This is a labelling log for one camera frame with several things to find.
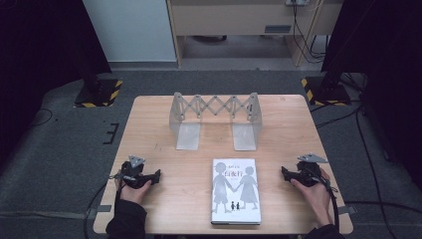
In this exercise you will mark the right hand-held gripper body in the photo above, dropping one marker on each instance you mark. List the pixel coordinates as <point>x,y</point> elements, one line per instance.
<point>308,174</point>

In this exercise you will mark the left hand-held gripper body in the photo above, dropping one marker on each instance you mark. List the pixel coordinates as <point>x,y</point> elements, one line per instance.
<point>132,174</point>

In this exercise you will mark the white book with grey figures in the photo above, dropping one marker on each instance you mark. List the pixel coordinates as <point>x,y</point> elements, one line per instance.
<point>235,191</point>

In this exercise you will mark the grey metal expandable book rack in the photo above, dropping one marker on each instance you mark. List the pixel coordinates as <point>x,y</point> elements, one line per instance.
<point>215,113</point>

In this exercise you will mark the person's left hand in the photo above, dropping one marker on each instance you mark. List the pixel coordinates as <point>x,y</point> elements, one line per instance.
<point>134,195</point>

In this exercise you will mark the person's right hand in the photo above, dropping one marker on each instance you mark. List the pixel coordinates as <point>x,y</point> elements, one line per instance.
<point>318,199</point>

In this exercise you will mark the grey tape strip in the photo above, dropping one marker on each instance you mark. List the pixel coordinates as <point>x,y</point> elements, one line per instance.
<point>348,209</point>
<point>104,208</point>

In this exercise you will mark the striped black stand base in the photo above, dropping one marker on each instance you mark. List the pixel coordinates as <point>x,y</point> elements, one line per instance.
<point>326,93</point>
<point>99,94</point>

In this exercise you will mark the black curtain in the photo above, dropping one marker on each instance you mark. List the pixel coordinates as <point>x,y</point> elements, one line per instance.
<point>381,49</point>
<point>43,49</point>

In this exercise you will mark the white panel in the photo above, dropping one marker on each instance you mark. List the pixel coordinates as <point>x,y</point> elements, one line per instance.
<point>129,30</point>

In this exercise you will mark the light wooden desk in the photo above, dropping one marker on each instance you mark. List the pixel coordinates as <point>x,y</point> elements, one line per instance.
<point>232,18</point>

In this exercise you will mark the white power strip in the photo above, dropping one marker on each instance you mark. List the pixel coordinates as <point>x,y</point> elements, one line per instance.
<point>297,2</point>

